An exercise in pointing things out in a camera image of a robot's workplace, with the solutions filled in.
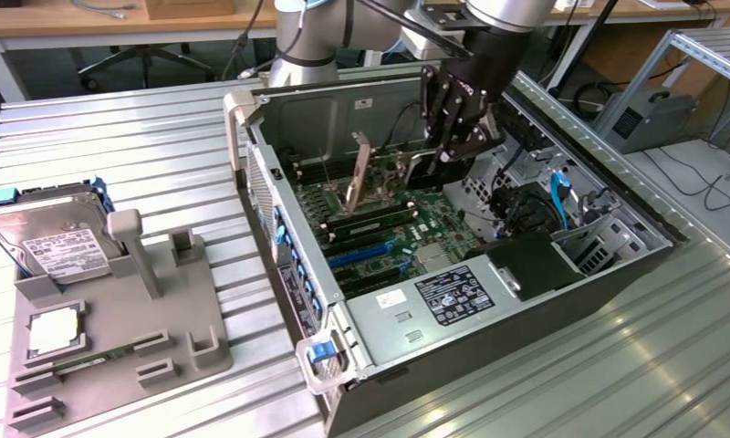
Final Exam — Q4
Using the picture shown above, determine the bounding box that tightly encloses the coiled black cable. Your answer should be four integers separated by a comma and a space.
574, 81, 610, 115

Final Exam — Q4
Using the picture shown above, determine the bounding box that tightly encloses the black hanging arm cable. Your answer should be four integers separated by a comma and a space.
221, 0, 266, 81

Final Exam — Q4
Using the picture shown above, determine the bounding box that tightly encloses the blue expansion slot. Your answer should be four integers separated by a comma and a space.
326, 244, 394, 270

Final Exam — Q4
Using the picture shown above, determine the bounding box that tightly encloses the black floor cable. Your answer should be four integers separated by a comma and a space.
644, 145, 730, 211

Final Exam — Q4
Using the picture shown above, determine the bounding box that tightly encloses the open black PC case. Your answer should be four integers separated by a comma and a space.
222, 54, 693, 437

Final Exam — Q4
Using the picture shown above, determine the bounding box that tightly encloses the silver disk bay cage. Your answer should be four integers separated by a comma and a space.
441, 111, 561, 215

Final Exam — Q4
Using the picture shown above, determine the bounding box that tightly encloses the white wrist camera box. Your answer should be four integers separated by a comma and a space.
400, 5, 492, 60

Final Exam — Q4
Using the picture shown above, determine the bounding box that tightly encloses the silver CPU chip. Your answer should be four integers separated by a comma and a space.
26, 312, 86, 364

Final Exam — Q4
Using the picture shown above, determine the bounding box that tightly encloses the green motherboard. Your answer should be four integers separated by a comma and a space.
290, 154, 494, 297

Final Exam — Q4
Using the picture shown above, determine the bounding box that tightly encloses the long wooden desk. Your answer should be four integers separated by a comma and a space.
0, 0, 730, 104

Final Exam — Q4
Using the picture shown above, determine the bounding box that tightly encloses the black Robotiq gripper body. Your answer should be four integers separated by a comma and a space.
441, 27, 529, 113

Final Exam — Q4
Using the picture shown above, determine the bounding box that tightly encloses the black office chair base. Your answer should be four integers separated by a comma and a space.
76, 43, 217, 90

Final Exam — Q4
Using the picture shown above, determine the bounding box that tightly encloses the aluminium profile frame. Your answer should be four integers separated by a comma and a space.
589, 25, 730, 151

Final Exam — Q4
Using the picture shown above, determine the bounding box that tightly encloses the green RAM stick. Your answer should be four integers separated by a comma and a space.
57, 346, 141, 373

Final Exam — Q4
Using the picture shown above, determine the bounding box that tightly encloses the black installed RAM stick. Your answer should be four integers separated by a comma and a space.
321, 207, 418, 241

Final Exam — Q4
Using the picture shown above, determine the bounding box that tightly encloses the grey plastic parts rack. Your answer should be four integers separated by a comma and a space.
8, 207, 236, 434

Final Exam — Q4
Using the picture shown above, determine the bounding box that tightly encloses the grey equipment box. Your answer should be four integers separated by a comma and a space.
608, 86, 698, 154

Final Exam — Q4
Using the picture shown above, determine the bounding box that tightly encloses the black camera cable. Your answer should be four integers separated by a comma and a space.
356, 0, 474, 61

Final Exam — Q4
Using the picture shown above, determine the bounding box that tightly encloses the graphics card with metal bracket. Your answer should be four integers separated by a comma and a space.
338, 130, 468, 215

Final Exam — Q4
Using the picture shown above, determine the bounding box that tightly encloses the CPU socket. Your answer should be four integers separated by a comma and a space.
333, 182, 390, 215

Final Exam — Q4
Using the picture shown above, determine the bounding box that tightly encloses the silver hard disk drive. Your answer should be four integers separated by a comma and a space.
0, 191, 126, 287

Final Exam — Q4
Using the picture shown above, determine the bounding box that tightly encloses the grey power supply unit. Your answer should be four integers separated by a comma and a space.
344, 253, 522, 366

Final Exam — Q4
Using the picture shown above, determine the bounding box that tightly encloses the small silver chipset heatsink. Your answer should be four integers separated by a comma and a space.
413, 244, 456, 270

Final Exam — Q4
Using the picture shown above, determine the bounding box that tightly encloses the blue SATA wire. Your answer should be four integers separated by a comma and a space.
546, 171, 577, 234

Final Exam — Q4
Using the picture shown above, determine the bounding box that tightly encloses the black looped wire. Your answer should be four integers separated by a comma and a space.
386, 102, 430, 151

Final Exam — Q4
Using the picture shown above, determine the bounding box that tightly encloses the black stand pole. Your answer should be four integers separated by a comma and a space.
546, 0, 621, 92

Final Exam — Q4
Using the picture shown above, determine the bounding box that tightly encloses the blue case latch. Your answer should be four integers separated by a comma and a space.
308, 341, 336, 364

